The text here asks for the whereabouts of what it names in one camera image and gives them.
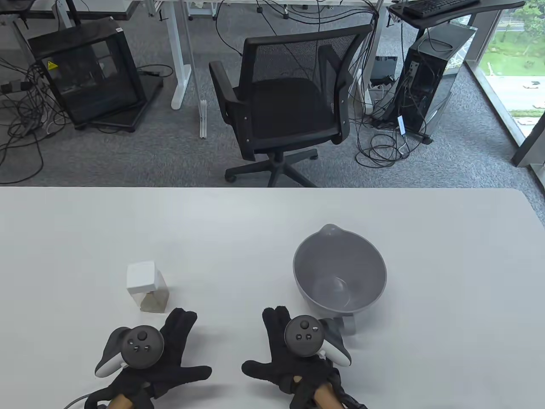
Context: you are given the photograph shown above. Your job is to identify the person's left hand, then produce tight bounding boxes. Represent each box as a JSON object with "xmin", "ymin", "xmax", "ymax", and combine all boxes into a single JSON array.
[{"xmin": 84, "ymin": 308, "xmax": 212, "ymax": 409}]

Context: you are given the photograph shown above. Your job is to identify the person's right hand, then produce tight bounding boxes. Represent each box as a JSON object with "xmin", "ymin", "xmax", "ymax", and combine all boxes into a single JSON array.
[{"xmin": 241, "ymin": 305, "xmax": 342, "ymax": 409}]

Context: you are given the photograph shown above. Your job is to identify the clear glass jar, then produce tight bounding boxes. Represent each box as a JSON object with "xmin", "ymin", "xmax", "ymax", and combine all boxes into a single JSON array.
[{"xmin": 137, "ymin": 285, "xmax": 169, "ymax": 314}]

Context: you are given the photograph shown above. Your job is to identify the white jar lid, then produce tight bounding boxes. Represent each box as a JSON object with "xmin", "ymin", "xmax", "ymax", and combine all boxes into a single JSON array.
[{"xmin": 126, "ymin": 261, "xmax": 166, "ymax": 295}]

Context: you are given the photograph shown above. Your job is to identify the grey salad bowl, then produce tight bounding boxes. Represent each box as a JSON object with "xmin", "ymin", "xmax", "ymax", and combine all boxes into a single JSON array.
[{"xmin": 293, "ymin": 224, "xmax": 387, "ymax": 335}]

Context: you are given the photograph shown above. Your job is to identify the person's right forearm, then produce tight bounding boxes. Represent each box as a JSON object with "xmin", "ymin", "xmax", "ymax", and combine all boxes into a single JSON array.
[{"xmin": 313, "ymin": 383, "xmax": 338, "ymax": 409}]

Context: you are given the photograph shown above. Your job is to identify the grey white right hand controller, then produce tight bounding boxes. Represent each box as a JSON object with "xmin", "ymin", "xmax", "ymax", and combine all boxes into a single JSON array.
[{"xmin": 284, "ymin": 315, "xmax": 353, "ymax": 368}]

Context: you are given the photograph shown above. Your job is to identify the grey white hand controller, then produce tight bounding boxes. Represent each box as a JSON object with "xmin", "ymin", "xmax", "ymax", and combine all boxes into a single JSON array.
[
  {"xmin": 95, "ymin": 325, "xmax": 165, "ymax": 378},
  {"xmin": 284, "ymin": 315, "xmax": 353, "ymax": 368}
]

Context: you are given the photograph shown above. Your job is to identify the grey white left hand controller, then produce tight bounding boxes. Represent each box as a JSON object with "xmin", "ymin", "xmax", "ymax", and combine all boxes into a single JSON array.
[{"xmin": 95, "ymin": 325, "xmax": 165, "ymax": 378}]

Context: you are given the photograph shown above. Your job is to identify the black mesh office chair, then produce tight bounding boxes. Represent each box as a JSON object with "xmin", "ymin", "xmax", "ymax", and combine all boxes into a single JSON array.
[{"xmin": 209, "ymin": 23, "xmax": 375, "ymax": 188}]

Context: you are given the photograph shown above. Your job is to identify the white desk leg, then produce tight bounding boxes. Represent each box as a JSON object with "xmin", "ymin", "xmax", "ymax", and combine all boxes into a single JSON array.
[
  {"xmin": 361, "ymin": 6, "xmax": 389, "ymax": 114},
  {"xmin": 164, "ymin": 0, "xmax": 193, "ymax": 110}
]

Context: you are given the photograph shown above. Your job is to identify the black glass-front cabinet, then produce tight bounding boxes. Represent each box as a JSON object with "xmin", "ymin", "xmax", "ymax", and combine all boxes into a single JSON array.
[{"xmin": 28, "ymin": 17, "xmax": 164, "ymax": 132}]

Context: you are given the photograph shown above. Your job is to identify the black computer tower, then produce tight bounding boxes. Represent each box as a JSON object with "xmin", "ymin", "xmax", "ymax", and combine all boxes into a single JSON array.
[{"xmin": 385, "ymin": 23, "xmax": 477, "ymax": 143}]

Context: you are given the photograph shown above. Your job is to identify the grey power strip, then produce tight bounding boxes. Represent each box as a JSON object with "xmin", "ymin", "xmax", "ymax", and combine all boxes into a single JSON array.
[{"xmin": 0, "ymin": 80, "xmax": 33, "ymax": 95}]

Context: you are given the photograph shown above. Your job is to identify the dark-top desk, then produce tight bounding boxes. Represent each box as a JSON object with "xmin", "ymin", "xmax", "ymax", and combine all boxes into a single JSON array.
[{"xmin": 0, "ymin": 0, "xmax": 142, "ymax": 22}]

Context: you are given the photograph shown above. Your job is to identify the black keyboard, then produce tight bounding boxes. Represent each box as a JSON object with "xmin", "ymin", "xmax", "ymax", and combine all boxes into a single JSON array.
[{"xmin": 402, "ymin": 0, "xmax": 482, "ymax": 18}]

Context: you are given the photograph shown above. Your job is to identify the black curved desk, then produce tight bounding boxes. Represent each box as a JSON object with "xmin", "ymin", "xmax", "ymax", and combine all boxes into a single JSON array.
[{"xmin": 387, "ymin": 0, "xmax": 526, "ymax": 29}]

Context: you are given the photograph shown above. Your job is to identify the coil of black floor cables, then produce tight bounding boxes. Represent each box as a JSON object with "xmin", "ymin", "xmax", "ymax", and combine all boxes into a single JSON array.
[{"xmin": 355, "ymin": 114, "xmax": 427, "ymax": 168}]

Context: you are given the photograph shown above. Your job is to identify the tangle of black floor cables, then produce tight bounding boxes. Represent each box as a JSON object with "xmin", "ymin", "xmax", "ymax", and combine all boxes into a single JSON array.
[{"xmin": 0, "ymin": 55, "xmax": 72, "ymax": 186}]

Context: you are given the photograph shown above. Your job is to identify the dark window frame post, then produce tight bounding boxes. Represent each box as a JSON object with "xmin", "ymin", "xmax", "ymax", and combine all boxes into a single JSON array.
[{"xmin": 511, "ymin": 112, "xmax": 545, "ymax": 168}]

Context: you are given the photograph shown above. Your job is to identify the hanging black cables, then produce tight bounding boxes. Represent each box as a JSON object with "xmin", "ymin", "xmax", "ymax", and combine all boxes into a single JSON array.
[{"xmin": 215, "ymin": 0, "xmax": 380, "ymax": 58}]

